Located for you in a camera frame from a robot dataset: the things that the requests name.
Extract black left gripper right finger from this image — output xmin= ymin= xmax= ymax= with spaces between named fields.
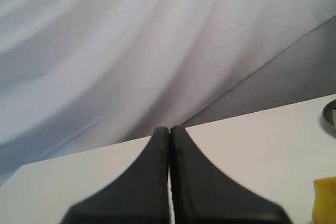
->
xmin=169 ymin=126 xmax=291 ymax=223

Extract white backdrop cloth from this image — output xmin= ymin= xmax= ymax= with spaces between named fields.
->
xmin=1 ymin=0 xmax=335 ymax=183

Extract round steel plate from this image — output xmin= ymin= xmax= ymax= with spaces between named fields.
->
xmin=322 ymin=100 xmax=335 ymax=130

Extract yellow sponge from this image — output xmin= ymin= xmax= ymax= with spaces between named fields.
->
xmin=312 ymin=177 xmax=336 ymax=224

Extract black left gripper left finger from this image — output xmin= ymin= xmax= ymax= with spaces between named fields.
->
xmin=61 ymin=127 xmax=169 ymax=223

